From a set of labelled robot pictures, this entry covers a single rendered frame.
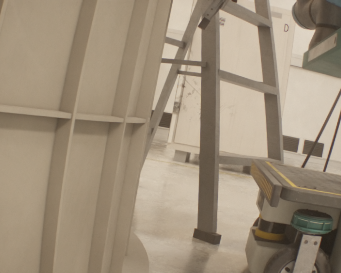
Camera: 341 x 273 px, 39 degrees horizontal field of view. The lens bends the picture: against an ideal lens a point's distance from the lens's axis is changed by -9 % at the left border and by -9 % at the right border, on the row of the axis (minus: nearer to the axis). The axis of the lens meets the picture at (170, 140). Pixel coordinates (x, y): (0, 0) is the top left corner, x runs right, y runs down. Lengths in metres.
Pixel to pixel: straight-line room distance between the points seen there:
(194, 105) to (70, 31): 3.61
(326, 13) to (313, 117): 6.87
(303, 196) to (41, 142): 0.58
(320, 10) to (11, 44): 1.22
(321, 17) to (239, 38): 2.76
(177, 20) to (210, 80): 6.65
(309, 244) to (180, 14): 7.53
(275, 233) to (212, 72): 0.73
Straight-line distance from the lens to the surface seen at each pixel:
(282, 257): 1.21
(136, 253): 1.44
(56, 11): 0.77
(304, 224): 1.19
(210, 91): 1.88
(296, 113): 8.47
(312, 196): 1.10
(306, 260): 1.21
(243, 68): 4.39
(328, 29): 1.69
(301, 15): 1.83
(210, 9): 1.59
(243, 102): 4.38
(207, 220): 1.83
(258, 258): 1.35
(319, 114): 8.55
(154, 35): 1.16
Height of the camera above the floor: 0.44
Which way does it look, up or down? 4 degrees down
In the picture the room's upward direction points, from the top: 10 degrees clockwise
